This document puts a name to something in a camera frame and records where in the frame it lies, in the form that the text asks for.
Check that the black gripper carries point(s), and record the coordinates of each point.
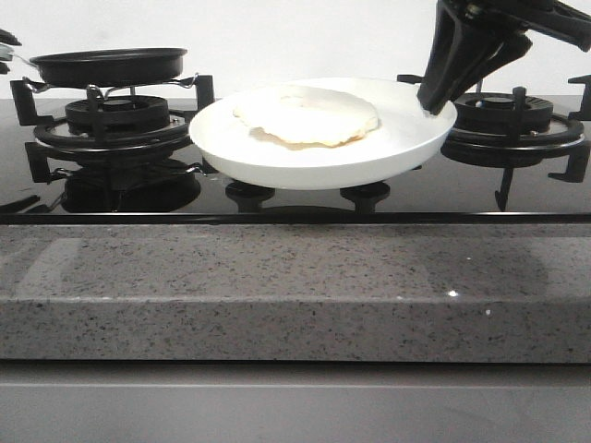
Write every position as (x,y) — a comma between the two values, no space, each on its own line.
(467,46)

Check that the white round plate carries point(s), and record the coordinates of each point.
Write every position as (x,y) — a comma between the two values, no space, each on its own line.
(407,136)

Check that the fried egg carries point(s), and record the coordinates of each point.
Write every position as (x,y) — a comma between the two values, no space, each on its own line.
(299,114)

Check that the black frying pan green handle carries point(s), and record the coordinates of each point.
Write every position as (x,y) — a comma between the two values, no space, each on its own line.
(110,68)

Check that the black right gas burner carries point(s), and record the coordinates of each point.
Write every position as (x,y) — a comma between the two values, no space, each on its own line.
(492,112)

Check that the black gas burner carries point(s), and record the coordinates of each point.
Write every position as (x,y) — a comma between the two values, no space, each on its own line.
(492,112)
(123,114)

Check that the black right burner grate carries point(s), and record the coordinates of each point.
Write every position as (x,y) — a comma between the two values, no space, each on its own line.
(512,134)

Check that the black burner grate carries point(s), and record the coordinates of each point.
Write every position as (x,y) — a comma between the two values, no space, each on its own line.
(512,134)
(107,152)

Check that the black left gas burner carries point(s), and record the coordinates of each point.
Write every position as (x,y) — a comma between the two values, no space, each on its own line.
(123,114)

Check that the black glass gas hob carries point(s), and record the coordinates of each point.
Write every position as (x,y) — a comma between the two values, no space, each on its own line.
(39,186)

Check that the black left burner grate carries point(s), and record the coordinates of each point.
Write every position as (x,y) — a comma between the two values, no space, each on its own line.
(107,152)

